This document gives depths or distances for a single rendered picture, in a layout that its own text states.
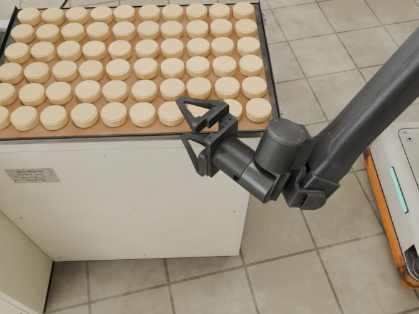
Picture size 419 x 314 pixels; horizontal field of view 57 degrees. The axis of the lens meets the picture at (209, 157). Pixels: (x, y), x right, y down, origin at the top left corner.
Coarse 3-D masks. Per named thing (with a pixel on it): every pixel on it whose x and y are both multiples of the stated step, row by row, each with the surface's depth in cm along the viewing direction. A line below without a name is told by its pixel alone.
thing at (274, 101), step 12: (12, 12) 94; (12, 24) 93; (264, 36) 90; (0, 48) 87; (264, 48) 89; (0, 60) 87; (264, 60) 87; (276, 96) 79; (276, 108) 79; (180, 132) 76; (192, 132) 75; (204, 132) 75; (216, 132) 75; (240, 132) 76; (252, 132) 76
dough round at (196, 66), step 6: (192, 60) 84; (198, 60) 84; (204, 60) 84; (186, 66) 83; (192, 66) 83; (198, 66) 83; (204, 66) 83; (192, 72) 82; (198, 72) 82; (204, 72) 82
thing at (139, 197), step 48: (0, 144) 82; (48, 144) 82; (96, 144) 83; (144, 144) 84; (192, 144) 84; (0, 192) 99; (48, 192) 100; (96, 192) 100; (144, 192) 101; (192, 192) 102; (240, 192) 103; (48, 240) 127; (96, 240) 128; (144, 240) 130; (192, 240) 131; (240, 240) 133
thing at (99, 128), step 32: (160, 32) 92; (256, 32) 92; (160, 64) 86; (128, 96) 81; (160, 96) 81; (32, 128) 76; (64, 128) 76; (96, 128) 76; (128, 128) 76; (160, 128) 76; (256, 128) 76
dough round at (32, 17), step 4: (28, 8) 93; (32, 8) 93; (20, 12) 92; (24, 12) 92; (28, 12) 92; (32, 12) 92; (36, 12) 92; (20, 16) 92; (24, 16) 92; (28, 16) 92; (32, 16) 92; (36, 16) 92; (40, 16) 93; (20, 20) 92; (24, 20) 91; (28, 20) 91; (32, 20) 92; (36, 20) 92; (40, 20) 93; (28, 24) 92; (32, 24) 92; (36, 24) 93
